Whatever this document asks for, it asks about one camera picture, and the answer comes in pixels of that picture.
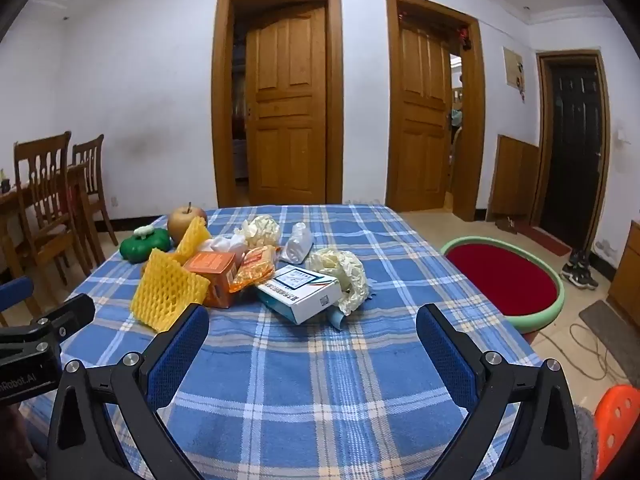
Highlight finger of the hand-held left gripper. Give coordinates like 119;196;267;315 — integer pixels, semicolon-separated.
0;294;96;348
0;276;35;314

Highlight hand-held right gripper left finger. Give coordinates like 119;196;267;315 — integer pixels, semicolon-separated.
47;304;211;480

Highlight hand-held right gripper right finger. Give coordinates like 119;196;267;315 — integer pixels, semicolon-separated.
416;304;583;480

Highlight orange cardboard box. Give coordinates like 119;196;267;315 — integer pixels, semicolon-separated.
182;251;238;309

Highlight red basin with green rim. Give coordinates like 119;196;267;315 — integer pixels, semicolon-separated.
440;236;566;335

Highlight orange snack packet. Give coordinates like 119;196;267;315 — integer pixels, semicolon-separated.
229;245;278;293

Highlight large cream foam fruit net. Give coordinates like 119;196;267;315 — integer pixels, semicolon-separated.
306;247;371;317

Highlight large yellow foam fruit net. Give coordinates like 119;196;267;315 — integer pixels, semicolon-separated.
130;249;211;333

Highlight wooden chairs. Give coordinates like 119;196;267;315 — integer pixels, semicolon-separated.
0;164;86;321

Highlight green toy bell pepper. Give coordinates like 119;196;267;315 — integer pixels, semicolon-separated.
119;226;173;263

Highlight blue plaid tablecloth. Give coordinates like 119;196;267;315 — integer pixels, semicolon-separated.
20;203;543;480

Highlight red yellow apple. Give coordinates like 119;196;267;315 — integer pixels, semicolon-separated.
167;202;208;246

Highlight white and blue carton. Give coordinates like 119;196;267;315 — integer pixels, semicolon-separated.
256;266;342;325

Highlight small cream foam fruit net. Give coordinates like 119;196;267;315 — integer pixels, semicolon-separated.
235;215;282;250

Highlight red door mat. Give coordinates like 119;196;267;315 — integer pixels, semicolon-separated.
515;222;572;257

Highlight black sneaker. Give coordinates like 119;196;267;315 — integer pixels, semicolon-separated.
560;251;585;286
575;259;600;291

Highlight white plastic bag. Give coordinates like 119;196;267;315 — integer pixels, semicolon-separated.
280;222;313;265

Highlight grey fuzzy cloth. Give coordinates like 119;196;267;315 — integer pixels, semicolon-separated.
572;405;600;480

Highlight grey floor mat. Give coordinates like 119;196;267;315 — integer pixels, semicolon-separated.
579;300;640;386

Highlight orange plastic stool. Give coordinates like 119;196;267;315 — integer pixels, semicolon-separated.
592;385;640;480

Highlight wooden low cabinet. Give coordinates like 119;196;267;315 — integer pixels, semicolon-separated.
606;220;640;328

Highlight dark entrance door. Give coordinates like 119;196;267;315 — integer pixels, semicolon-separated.
542;57;601;251

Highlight wooden panel door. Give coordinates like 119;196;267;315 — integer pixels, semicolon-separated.
245;2;328;207
395;12;453;211

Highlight thin floor cable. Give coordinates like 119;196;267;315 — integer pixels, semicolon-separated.
532;322;626;381

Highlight wooden wall panel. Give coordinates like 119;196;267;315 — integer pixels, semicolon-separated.
487;134;540;223

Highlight wooden door frame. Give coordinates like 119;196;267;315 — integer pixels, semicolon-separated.
384;0;486;222
210;0;343;208

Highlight brown entrance door frame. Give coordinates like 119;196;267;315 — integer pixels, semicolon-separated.
530;50;612;261

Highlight beige wall fuse box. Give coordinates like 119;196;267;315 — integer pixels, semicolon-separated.
502;46;526;88

